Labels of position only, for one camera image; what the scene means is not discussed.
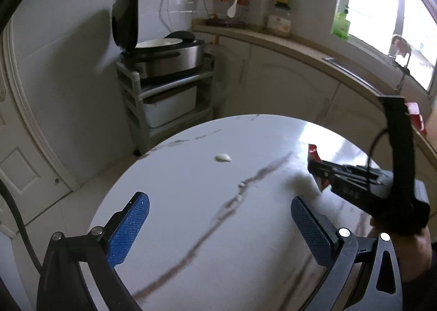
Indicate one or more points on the white storage bin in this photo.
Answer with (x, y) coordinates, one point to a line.
(170, 106)

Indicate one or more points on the window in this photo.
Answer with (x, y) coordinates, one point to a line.
(375, 0)

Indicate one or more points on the white panel door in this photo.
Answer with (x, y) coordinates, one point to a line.
(20, 167)

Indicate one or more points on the steel rice cooker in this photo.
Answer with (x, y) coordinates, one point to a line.
(164, 58)

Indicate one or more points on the green bottle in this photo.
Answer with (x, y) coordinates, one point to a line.
(341, 26)

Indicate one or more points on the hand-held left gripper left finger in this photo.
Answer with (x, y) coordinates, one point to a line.
(131, 225)

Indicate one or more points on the steel sink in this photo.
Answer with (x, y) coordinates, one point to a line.
(348, 70)

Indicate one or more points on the clear jar white label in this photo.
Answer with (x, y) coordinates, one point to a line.
(279, 22)

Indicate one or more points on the white round marble table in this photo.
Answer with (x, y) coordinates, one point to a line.
(205, 212)

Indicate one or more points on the pink cloth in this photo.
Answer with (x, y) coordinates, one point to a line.
(400, 43)

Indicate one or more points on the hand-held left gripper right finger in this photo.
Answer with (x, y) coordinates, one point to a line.
(312, 229)

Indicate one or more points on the person's right hand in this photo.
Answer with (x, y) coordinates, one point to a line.
(413, 249)

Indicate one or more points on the white garlic clove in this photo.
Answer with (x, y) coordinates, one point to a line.
(223, 158)

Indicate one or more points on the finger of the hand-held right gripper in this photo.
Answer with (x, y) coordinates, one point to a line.
(324, 168)
(360, 171)

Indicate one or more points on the white plastic spoon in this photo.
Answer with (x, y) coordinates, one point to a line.
(233, 9)

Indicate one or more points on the grey storage rack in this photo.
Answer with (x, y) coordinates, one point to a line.
(131, 102)

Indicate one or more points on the cream kitchen cabinet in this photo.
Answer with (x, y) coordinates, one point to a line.
(290, 79)

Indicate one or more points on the metal faucet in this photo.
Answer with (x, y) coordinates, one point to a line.
(403, 72)

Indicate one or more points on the person's right forearm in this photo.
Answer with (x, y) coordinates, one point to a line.
(423, 290)

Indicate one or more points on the red snack wrapper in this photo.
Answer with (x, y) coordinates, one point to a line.
(312, 152)

